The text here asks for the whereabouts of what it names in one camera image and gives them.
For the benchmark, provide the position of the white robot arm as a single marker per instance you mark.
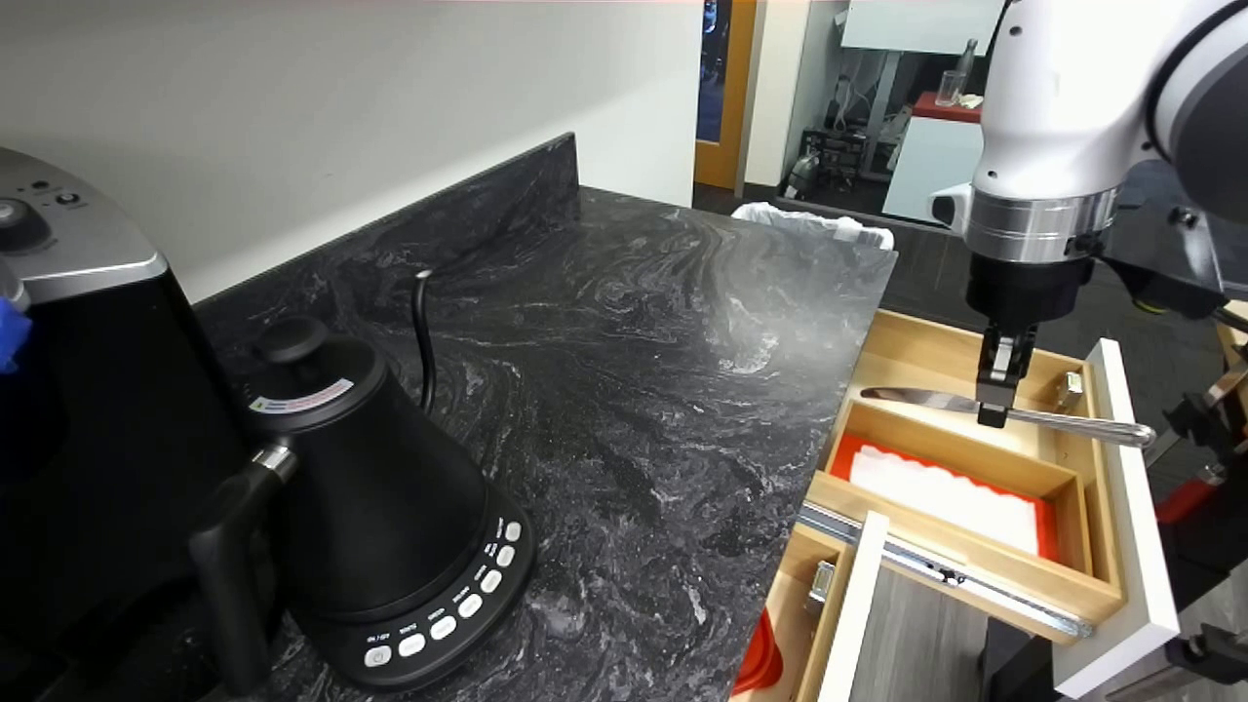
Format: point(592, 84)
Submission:
point(1078, 93)

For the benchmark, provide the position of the wooden block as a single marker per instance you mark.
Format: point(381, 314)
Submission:
point(1234, 354)

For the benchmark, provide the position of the black red tripod stand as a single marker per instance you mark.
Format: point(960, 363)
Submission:
point(1204, 422)

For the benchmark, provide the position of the black silver coffee maker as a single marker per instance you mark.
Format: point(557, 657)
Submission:
point(103, 431)

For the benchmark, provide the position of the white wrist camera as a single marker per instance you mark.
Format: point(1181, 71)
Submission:
point(956, 212)

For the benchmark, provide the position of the white cabinet with red top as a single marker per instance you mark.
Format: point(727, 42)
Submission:
point(931, 162)

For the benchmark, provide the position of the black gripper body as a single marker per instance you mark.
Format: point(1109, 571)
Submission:
point(1032, 294)

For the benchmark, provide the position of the large open wooden drawer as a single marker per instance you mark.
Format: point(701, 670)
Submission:
point(939, 377)

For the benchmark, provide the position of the narrow open wooden drawer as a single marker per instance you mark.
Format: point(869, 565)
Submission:
point(852, 627)

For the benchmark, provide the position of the orange drawer liner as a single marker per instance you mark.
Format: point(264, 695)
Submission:
point(1045, 528)

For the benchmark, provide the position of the wooden door frame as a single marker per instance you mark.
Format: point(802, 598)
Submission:
point(742, 81)

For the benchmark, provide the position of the black electric kettle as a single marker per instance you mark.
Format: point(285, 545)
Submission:
point(377, 522)

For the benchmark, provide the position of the blue object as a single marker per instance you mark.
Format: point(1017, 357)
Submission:
point(11, 337)

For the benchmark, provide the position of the red plastic bowl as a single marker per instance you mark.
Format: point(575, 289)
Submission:
point(761, 666)

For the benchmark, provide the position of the white trash bag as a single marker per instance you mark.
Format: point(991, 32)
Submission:
point(811, 220)

